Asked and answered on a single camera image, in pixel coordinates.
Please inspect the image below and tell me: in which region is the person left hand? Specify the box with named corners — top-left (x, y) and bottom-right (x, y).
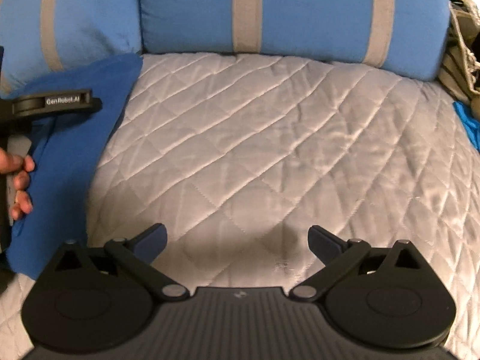
top-left (1, 149), bottom-right (35, 221)

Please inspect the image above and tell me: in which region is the left blue striped pillow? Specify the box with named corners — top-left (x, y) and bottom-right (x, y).
top-left (1, 0), bottom-right (143, 97)

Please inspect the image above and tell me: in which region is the black bag clutter pile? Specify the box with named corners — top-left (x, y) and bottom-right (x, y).
top-left (438, 0), bottom-right (479, 118)

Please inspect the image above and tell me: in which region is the blue striped pillow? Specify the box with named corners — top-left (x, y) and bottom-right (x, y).
top-left (1, 0), bottom-right (143, 97)
top-left (140, 0), bottom-right (450, 80)

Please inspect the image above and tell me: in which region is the blue coiled cable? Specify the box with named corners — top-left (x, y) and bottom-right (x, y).
top-left (452, 101), bottom-right (480, 153)

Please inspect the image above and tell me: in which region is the grey quilted bedspread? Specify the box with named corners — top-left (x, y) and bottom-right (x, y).
top-left (0, 52), bottom-right (480, 360)

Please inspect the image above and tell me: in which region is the right blue striped pillow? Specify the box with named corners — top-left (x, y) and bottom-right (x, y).
top-left (140, 0), bottom-right (450, 80)

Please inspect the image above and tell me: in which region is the blue navy fleece jacket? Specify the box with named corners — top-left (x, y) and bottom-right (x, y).
top-left (1, 54), bottom-right (143, 279)

